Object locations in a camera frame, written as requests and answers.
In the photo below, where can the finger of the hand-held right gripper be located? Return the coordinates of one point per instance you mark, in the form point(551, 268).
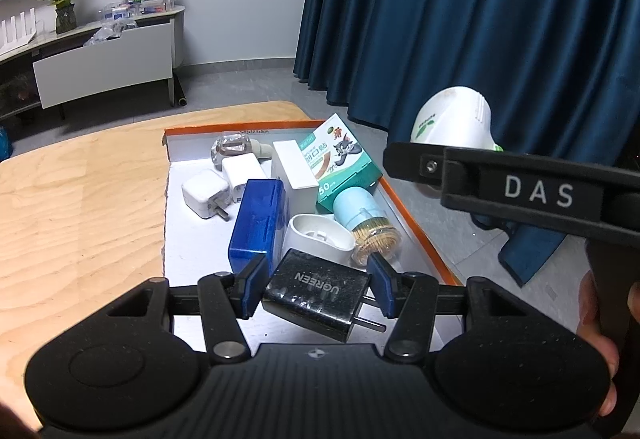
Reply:
point(415, 166)

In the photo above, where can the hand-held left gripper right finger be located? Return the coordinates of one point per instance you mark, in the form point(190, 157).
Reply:
point(380, 281)

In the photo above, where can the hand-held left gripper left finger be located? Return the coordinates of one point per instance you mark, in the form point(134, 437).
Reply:
point(252, 284)

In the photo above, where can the black wall charger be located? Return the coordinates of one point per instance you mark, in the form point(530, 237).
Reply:
point(310, 291)

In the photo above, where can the white mosquito heater green leaf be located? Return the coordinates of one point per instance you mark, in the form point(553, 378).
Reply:
point(450, 119)

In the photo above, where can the blue plastic box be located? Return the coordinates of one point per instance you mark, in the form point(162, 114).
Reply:
point(260, 224)

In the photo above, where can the toothpick jar with blue lid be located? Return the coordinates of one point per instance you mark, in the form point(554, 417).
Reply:
point(365, 219)

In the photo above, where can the orange-edged cardboard box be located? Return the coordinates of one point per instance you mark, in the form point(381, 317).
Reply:
point(195, 249)

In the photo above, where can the green bandage box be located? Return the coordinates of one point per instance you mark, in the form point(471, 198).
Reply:
point(345, 159)

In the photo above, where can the small white adapter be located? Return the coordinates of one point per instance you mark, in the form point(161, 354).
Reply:
point(315, 236)

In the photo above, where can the white wall charger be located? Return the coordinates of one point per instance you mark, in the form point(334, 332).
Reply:
point(240, 176)
point(202, 191)

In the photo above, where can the white carton box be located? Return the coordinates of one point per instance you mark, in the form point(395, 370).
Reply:
point(295, 169)

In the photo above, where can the clear liquid refill bottle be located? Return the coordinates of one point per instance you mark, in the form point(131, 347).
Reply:
point(235, 146)

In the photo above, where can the person's right hand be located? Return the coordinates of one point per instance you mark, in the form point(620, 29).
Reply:
point(592, 309)

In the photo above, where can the blue curtain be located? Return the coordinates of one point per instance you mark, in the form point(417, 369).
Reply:
point(475, 19)

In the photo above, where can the grey television cabinet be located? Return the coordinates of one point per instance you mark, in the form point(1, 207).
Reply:
point(100, 64)

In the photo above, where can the clear plastic bag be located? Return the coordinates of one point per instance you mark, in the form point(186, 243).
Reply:
point(110, 31)

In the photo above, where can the pile of small bottles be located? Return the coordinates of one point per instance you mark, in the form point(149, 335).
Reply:
point(135, 9)

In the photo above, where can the white router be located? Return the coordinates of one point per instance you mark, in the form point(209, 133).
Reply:
point(17, 31)

